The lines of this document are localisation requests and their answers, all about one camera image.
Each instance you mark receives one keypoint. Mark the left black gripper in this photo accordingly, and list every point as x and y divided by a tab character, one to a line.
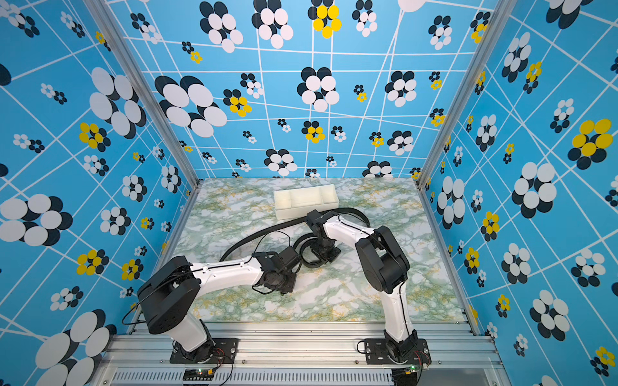
291	287

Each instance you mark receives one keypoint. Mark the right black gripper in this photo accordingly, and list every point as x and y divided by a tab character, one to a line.
326	258

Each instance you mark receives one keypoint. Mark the long black leather belt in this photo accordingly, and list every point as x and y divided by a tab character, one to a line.
303	247

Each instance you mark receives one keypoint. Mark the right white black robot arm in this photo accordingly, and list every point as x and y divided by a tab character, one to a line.
384	265

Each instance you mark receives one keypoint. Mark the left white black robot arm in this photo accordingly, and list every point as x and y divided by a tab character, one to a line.
166	298

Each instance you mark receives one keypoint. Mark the white compartment storage tray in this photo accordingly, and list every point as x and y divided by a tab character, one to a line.
296	203

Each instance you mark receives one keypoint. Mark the left circuit board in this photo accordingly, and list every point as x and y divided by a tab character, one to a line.
198	374

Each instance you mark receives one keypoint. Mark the circuit board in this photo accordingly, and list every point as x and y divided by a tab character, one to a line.
198	374
404	377

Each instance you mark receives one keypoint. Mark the right circuit board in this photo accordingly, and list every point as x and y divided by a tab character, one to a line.
404	377

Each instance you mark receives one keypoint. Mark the aluminium front frame rail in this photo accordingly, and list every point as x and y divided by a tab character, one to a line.
303	353

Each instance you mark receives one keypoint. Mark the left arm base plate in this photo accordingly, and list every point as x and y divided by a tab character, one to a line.
212	351

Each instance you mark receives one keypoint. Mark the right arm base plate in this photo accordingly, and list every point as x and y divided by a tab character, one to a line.
387	352

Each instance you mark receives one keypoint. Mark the right aluminium corner post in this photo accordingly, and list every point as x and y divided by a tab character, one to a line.
499	18

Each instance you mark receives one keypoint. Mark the aluminium corner post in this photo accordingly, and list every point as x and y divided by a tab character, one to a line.
499	18
127	59

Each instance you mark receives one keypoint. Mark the left aluminium corner post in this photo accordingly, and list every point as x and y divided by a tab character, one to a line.
127	59

